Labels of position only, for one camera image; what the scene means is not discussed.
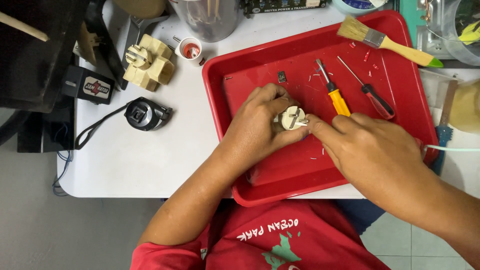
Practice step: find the person's left hand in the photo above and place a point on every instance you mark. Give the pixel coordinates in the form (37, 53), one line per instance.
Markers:
(251, 131)

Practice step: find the person's right hand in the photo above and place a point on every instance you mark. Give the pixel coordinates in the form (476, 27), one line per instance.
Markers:
(375, 153)

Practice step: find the cream electrical plug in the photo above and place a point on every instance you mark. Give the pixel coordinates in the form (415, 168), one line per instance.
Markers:
(290, 118)

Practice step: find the dark blue shorts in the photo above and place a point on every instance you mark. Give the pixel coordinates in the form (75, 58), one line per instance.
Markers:
(362, 213)

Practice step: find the small metal plug contact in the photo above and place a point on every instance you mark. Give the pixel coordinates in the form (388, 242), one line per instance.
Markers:
(282, 76)

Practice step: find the red plastic tray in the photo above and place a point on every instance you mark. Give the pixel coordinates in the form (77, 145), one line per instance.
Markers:
(270, 56)

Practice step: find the white lamp socket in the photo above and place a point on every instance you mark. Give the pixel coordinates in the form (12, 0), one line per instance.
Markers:
(189, 50)

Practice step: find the pale yellow plastic object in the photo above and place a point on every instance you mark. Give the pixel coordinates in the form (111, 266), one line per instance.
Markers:
(467, 108)

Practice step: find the red printed shirt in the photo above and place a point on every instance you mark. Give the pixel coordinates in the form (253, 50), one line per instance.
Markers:
(262, 240)

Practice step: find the wooden paint brush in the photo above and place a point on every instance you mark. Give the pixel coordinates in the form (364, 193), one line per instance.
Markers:
(393, 44)

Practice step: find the clear plastic jar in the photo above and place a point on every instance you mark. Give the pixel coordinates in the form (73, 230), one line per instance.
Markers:
(210, 20)

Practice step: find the cream multi socket adapter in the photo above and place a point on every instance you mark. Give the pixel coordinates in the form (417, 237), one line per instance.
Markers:
(150, 67)

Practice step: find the black circuit board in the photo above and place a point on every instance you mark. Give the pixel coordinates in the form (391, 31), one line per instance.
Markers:
(281, 6)

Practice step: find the clear plastic container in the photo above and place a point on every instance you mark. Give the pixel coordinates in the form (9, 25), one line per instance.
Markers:
(455, 33)

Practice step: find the tan round object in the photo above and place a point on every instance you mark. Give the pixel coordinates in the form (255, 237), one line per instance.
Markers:
(140, 7)

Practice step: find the black power adapter box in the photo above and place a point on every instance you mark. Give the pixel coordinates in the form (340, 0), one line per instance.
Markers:
(88, 86)

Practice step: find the large black case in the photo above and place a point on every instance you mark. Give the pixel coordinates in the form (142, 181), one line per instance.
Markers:
(33, 71)

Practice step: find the wooden stick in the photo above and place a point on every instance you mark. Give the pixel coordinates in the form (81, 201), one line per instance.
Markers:
(22, 27)

